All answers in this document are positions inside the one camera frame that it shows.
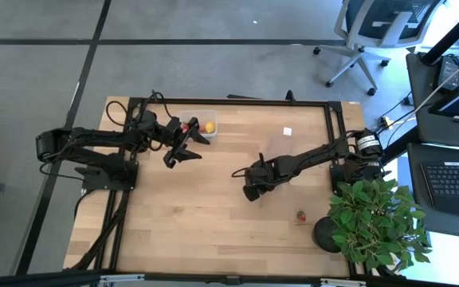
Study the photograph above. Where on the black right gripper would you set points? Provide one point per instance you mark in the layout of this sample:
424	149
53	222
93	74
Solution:
261	175

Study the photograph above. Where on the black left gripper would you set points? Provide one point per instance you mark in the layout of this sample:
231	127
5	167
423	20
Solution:
171	127

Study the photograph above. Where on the red strawberry with green leaves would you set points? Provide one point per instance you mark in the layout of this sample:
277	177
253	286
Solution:
301	215
202	128

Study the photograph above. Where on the yellow lemon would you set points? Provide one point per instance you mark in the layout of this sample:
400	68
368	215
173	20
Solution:
210	127

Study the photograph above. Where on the clear plastic tupperware container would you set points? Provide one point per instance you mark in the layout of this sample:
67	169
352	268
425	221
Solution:
203	115

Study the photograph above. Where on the beige cloth with white tag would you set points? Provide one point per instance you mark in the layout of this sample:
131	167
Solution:
287	130

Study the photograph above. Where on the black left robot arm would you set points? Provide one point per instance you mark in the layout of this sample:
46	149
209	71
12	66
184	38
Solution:
94	135

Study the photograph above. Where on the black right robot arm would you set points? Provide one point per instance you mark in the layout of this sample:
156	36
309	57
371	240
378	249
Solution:
317	153

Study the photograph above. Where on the black plant pot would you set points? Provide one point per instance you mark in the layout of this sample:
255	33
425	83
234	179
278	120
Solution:
323	235

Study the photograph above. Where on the black clip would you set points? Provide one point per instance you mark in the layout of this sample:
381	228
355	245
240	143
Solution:
290	95

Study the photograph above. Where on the green leafy plant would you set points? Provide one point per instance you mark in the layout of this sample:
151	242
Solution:
373	227

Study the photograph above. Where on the yellow power strip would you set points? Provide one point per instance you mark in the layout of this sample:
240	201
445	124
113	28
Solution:
385	120

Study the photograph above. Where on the black desk leg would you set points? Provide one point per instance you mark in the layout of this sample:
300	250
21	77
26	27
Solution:
397	147

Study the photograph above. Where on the dark grey desk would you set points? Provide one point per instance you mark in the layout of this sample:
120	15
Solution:
420	131
417	199

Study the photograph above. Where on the black laptop keyboard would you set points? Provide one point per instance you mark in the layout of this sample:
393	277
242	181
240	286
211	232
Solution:
452	187

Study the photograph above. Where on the black power adapter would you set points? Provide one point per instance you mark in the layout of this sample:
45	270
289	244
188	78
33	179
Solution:
450	71

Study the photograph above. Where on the black pole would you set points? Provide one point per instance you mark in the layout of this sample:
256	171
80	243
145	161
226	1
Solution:
448	36

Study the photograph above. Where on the black aluminium table frame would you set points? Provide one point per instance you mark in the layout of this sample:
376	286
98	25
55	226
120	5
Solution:
253	102

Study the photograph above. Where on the black camera gantry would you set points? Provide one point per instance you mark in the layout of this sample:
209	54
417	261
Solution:
34	279

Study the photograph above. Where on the white frame office chair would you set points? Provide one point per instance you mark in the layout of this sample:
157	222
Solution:
389	20

